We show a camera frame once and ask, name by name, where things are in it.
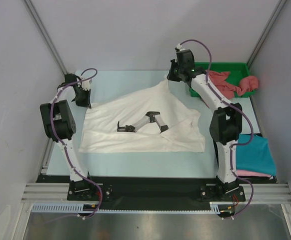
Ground aluminium frame post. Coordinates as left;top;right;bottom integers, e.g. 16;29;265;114
246;0;289;69
21;0;68;75

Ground salmon red t-shirt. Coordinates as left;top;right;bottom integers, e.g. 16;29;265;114
209;70;259;100

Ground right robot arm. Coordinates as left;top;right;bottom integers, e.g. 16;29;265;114
167;49;242;201

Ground pink folded t-shirt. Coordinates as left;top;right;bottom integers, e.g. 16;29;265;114
237;169;273;179

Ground right aluminium frame post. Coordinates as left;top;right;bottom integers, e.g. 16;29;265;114
246;0;289;69

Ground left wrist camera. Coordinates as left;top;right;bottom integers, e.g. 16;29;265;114
80;77;93;91

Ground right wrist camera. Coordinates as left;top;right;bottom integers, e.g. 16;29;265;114
175;43;185;52

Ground left aluminium frame post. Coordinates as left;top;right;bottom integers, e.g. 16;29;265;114
21;0;68;75

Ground teal folded t-shirt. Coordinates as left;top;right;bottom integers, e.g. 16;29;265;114
236;134;277;176

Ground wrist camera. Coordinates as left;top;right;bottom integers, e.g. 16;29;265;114
175;43;185;52
80;77;93;91

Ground light blue cable duct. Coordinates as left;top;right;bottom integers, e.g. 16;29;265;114
31;203;84;214

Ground aluminium front rail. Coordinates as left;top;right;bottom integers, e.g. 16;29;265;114
21;183;291;205

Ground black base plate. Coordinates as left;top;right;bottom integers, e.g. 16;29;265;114
35;174;246;211

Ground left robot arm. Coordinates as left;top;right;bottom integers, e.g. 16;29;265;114
39;73;102;201

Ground white t-shirt with robot print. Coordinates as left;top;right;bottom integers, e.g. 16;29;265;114
79;79;206;154

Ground green plastic bin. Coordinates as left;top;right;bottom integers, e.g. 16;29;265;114
186;61;257;99

